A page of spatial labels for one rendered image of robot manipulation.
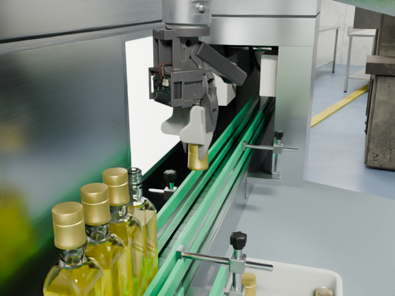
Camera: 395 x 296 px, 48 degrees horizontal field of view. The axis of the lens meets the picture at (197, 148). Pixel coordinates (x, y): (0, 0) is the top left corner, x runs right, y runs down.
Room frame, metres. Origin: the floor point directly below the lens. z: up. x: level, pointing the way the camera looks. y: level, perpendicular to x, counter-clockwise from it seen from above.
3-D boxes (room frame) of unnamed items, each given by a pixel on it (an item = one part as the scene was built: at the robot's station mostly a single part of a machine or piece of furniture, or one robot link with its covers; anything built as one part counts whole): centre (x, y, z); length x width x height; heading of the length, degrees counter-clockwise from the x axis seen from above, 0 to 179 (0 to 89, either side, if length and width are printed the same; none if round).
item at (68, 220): (0.45, 0.15, 1.14); 0.04 x 0.04 x 0.04
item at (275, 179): (1.28, -0.22, 0.90); 0.17 x 0.05 x 0.23; 74
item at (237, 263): (0.66, -0.05, 0.95); 0.17 x 0.03 x 0.12; 74
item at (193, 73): (0.70, 0.02, 1.28); 0.09 x 0.08 x 0.12; 125
